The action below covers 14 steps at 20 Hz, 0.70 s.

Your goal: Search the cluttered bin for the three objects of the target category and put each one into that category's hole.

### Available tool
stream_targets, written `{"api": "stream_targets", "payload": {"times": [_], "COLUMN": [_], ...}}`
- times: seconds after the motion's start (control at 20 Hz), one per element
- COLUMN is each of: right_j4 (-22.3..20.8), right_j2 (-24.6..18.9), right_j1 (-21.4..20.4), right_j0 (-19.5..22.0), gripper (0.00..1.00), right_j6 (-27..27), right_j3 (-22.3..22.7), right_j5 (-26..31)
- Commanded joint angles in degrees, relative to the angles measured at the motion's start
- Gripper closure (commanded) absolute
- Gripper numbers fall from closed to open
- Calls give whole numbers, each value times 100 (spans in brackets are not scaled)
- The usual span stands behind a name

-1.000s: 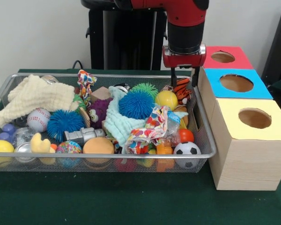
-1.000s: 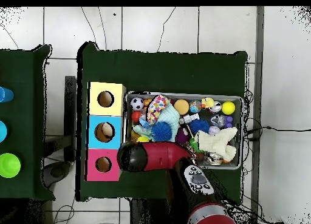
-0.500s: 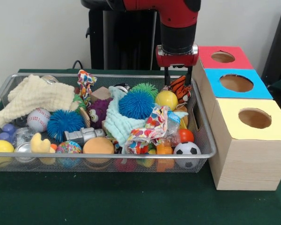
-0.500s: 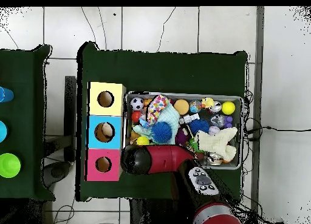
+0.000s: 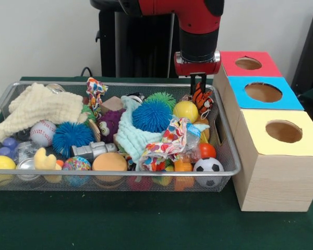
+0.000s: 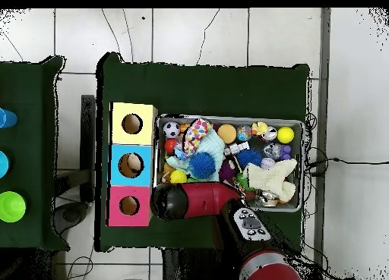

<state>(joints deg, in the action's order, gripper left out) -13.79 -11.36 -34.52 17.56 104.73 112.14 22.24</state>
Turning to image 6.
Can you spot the mint green waffle cloth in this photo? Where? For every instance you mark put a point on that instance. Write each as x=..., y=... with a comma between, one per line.
x=215, y=146

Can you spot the cream waffle cloth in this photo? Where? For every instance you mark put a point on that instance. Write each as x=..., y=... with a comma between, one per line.
x=270, y=178

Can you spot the orange foam ball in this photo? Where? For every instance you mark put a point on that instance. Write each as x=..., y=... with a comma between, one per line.
x=227, y=133

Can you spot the small red ball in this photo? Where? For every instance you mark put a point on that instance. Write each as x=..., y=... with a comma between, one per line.
x=170, y=145

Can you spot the blue spiky toy with eyes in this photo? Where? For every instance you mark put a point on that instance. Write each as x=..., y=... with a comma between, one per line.
x=202, y=165

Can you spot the green cloth covered side table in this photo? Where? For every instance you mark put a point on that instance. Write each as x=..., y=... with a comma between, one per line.
x=27, y=140

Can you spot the blue cup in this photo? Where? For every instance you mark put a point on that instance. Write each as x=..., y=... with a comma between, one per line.
x=7, y=118
x=3, y=164

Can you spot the black and white soccer ball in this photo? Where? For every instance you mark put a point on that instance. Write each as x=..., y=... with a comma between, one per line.
x=171, y=129

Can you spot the dark green table cloth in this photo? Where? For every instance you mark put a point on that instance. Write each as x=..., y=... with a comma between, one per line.
x=212, y=88

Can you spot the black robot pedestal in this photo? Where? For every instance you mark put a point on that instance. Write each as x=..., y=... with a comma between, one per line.
x=188, y=264

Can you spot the yellow tennis ball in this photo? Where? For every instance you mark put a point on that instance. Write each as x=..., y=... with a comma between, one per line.
x=285, y=135

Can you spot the large multicoloured patterned cloth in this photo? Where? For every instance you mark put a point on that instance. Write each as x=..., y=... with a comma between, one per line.
x=196, y=134

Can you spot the blue spiky ball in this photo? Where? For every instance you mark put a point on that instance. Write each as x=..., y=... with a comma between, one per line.
x=249, y=157

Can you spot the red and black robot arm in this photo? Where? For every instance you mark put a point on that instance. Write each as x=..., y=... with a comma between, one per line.
x=206, y=199

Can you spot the wooden box with three holes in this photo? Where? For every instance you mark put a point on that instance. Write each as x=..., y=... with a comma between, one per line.
x=146, y=134

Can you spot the green cup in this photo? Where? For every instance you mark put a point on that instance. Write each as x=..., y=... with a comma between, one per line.
x=12, y=206

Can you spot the smooth yellow ball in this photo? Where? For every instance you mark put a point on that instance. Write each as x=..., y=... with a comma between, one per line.
x=178, y=176

